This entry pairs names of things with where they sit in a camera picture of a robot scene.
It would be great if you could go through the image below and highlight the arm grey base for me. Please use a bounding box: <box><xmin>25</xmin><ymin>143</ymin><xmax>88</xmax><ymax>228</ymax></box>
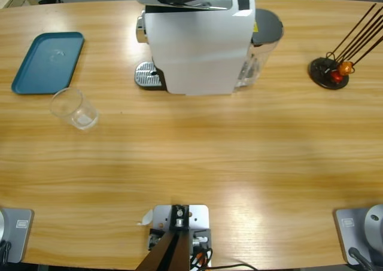
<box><xmin>334</xmin><ymin>204</ymin><xmax>383</xmax><ymax>266</ymax></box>
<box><xmin>0</xmin><ymin>208</ymin><xmax>35</xmax><ymax>263</ymax></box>

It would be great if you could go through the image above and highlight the white capsule coffee machine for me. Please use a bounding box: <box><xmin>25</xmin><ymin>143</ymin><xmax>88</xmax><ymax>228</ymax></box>
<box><xmin>133</xmin><ymin>0</ymin><xmax>257</xmax><ymax>98</ymax></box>

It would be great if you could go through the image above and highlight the orange coffee capsule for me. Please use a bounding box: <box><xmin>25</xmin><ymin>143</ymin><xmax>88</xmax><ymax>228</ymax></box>
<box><xmin>338</xmin><ymin>60</ymin><xmax>354</xmax><ymax>76</ymax></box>

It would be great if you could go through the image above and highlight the clear drinking glass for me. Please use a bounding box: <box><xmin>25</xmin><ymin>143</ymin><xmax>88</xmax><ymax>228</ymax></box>
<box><xmin>49</xmin><ymin>87</ymin><xmax>99</xmax><ymax>132</ymax></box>

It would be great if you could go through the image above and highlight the base black cable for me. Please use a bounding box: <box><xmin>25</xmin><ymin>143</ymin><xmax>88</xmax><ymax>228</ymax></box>
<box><xmin>348</xmin><ymin>246</ymin><xmax>375</xmax><ymax>271</ymax></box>
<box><xmin>0</xmin><ymin>240</ymin><xmax>13</xmax><ymax>263</ymax></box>

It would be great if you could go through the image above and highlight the clear water tank black lid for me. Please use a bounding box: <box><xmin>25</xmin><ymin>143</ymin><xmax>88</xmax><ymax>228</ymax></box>
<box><xmin>233</xmin><ymin>8</ymin><xmax>284</xmax><ymax>93</ymax></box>

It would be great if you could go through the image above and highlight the black cable at mounting plate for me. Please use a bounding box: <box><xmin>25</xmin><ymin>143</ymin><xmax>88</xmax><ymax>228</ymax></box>
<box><xmin>206</xmin><ymin>246</ymin><xmax>258</xmax><ymax>271</ymax></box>

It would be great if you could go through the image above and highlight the black wire capsule holder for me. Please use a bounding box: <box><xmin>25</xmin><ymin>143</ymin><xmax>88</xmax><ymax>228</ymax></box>
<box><xmin>308</xmin><ymin>3</ymin><xmax>383</xmax><ymax>90</ymax></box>

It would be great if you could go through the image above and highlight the teal plastic tray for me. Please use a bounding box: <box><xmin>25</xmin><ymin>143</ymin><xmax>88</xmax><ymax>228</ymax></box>
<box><xmin>11</xmin><ymin>32</ymin><xmax>86</xmax><ymax>96</ymax></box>

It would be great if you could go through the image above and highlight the white tape tag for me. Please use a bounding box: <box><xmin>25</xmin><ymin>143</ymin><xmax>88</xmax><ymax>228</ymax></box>
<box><xmin>136</xmin><ymin>209</ymin><xmax>154</xmax><ymax>226</ymax></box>

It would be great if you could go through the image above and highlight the dark camera post with bracket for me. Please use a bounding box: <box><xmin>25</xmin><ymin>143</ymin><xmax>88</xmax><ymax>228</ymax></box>
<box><xmin>134</xmin><ymin>204</ymin><xmax>192</xmax><ymax>271</ymax></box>

